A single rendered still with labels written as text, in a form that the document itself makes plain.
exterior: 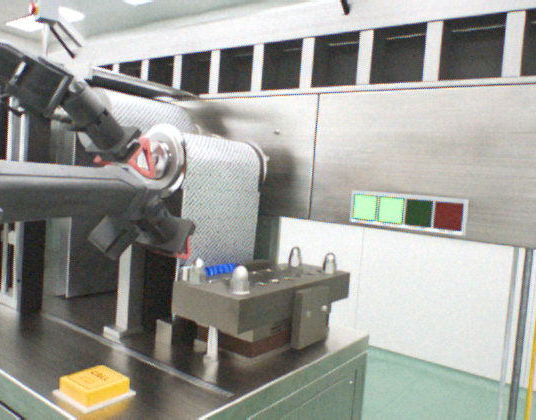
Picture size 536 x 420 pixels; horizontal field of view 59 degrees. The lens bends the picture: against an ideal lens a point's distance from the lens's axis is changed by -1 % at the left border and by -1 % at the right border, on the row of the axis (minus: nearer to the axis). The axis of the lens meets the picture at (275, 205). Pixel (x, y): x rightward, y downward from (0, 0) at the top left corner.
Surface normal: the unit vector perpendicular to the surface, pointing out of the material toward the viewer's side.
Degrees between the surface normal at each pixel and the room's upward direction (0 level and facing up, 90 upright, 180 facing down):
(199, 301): 90
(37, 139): 90
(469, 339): 90
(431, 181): 90
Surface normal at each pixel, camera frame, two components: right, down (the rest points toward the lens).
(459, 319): -0.58, 0.00
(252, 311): 0.81, 0.09
